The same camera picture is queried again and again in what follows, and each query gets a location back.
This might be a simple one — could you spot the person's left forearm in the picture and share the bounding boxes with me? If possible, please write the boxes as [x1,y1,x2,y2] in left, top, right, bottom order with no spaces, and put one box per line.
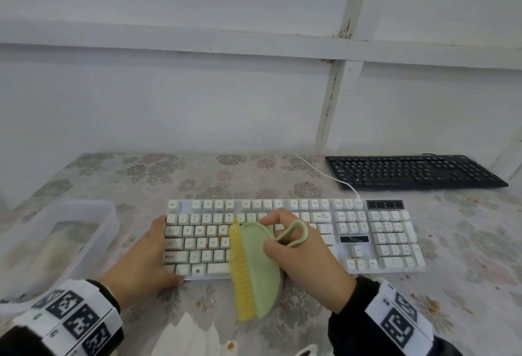
[0,279,125,356]

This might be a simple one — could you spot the white marker left wristband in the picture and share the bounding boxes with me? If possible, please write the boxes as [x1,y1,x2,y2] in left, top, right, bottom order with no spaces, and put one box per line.
[12,279,125,356]

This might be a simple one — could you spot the person's left hand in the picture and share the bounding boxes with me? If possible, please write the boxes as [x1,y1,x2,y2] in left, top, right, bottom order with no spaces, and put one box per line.
[97,215,185,311]

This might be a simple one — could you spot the person's right forearm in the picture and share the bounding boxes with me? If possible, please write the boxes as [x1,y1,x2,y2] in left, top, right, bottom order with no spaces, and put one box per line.
[328,276,464,356]

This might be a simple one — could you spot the person's right hand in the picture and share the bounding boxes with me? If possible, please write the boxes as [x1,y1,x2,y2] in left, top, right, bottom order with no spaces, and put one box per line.
[259,208,358,315]

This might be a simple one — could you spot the clear plastic container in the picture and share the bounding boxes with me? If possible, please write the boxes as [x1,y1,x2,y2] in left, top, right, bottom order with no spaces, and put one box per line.
[0,199,120,316]

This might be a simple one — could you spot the white keyboard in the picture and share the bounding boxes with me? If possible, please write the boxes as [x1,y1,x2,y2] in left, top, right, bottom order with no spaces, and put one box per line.
[163,198,426,281]

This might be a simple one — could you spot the white marker right wristband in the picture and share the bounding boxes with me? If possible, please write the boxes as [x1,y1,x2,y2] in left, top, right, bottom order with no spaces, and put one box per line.
[364,278,435,348]

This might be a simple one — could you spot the white wooden frame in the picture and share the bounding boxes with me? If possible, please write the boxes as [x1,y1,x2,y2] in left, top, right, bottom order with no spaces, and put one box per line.
[0,0,522,181]

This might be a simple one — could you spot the green brush yellow bristles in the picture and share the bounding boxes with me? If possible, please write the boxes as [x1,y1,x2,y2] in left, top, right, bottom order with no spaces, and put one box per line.
[227,219,309,323]

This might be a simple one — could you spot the white marker wristband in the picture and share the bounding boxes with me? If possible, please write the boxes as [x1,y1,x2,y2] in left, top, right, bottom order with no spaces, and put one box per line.
[12,279,125,356]
[364,278,435,348]

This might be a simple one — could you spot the floral tablecloth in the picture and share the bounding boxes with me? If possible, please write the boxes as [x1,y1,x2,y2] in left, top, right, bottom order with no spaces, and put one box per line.
[0,152,522,356]

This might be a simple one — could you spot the black keyboard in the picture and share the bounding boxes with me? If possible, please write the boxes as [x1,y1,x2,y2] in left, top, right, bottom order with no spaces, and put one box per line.
[325,155,509,191]

